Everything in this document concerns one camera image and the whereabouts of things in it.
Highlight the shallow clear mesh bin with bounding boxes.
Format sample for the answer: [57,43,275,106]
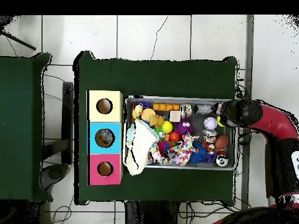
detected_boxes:
[124,97,239,171]

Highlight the small yellow rubber duck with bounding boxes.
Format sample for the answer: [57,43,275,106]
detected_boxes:
[131,104,144,121]

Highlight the small yellow ball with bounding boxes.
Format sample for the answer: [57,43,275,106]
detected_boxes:
[161,121,173,134]

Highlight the small orange ball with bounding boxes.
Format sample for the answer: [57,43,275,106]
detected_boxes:
[168,131,181,143]

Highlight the clear plastic blue label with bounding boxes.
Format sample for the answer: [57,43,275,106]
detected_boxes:
[100,130,114,145]

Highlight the orange foam duck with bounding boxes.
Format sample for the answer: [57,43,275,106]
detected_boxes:
[140,108,165,130]

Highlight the open-top silver can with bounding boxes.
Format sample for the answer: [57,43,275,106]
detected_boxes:
[179,103,193,118]

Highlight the white baseball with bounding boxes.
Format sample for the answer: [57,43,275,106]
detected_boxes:
[203,116,218,131]

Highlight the purple googly-eyed monster toy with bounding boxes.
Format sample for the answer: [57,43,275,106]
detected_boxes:
[175,118,194,138]

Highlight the wooden cube block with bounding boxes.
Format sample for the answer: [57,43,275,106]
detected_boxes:
[169,110,182,123]

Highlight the cream knit cloth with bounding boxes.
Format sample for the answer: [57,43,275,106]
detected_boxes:
[125,120,159,177]

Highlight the green cloth side table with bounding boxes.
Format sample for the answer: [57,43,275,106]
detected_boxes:
[0,52,52,202]

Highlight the orange toy brick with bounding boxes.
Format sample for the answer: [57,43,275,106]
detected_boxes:
[154,103,181,111]

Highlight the multicolour polka dot cloth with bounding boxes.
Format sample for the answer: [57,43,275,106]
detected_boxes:
[165,132,199,167]

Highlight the wooden box with three holes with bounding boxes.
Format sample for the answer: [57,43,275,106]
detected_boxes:
[86,90,123,186]

